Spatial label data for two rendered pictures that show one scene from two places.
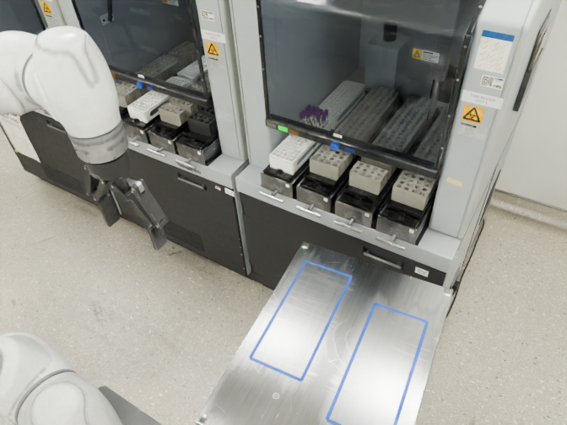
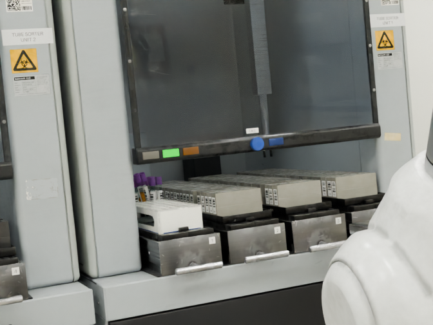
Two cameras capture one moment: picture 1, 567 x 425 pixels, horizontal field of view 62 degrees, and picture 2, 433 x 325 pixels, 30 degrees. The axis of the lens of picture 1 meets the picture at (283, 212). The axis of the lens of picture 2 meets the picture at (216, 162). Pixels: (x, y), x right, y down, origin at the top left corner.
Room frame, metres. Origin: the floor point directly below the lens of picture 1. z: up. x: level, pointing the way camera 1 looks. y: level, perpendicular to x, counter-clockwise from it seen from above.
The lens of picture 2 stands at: (0.34, 1.36, 1.04)
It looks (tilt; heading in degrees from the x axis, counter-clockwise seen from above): 3 degrees down; 303
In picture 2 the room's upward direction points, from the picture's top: 5 degrees counter-clockwise
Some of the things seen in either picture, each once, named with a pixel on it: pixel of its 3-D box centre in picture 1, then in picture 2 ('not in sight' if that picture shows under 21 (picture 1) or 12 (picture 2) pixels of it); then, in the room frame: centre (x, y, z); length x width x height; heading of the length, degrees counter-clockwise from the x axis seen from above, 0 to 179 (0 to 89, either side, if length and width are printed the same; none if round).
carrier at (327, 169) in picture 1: (325, 168); (237, 204); (1.27, -0.15, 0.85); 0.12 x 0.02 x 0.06; 56
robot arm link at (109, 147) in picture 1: (99, 138); not in sight; (0.69, 0.31, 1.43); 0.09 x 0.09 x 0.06
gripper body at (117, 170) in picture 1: (112, 171); not in sight; (0.69, 0.31, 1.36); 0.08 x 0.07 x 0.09; 56
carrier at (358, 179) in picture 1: (365, 181); (298, 195); (1.19, -0.28, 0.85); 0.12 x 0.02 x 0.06; 55
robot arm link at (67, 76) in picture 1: (72, 78); not in sight; (0.70, 0.32, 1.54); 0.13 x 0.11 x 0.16; 49
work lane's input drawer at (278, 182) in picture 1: (318, 137); (142, 235); (1.55, -0.16, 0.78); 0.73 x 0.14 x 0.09; 146
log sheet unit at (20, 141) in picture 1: (14, 135); not in sight; (2.26, 1.47, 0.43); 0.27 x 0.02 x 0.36; 56
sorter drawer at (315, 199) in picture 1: (353, 148); (201, 226); (1.47, -0.29, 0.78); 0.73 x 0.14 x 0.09; 146
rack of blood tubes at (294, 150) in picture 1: (301, 144); (158, 216); (1.44, -0.08, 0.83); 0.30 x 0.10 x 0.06; 146
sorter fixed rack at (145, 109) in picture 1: (160, 99); not in sight; (1.84, 0.50, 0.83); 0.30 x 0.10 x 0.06; 146
